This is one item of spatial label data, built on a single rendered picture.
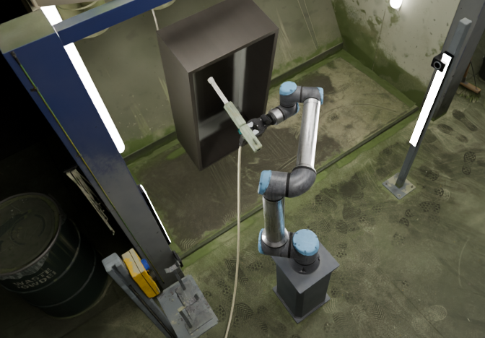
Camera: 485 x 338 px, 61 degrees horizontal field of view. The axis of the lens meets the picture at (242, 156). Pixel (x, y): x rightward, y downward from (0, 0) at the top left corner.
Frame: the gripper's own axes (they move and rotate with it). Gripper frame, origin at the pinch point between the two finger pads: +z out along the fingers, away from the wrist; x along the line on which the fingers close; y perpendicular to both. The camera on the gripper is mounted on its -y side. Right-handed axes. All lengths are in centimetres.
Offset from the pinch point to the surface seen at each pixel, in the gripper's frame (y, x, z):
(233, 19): -8, 60, -32
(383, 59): 121, 22, -215
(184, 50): -8, 55, 4
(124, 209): 18, 1, 72
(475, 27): 23, -14, -212
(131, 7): -78, 41, 38
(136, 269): -31, -33, 82
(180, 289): 43, -50, 68
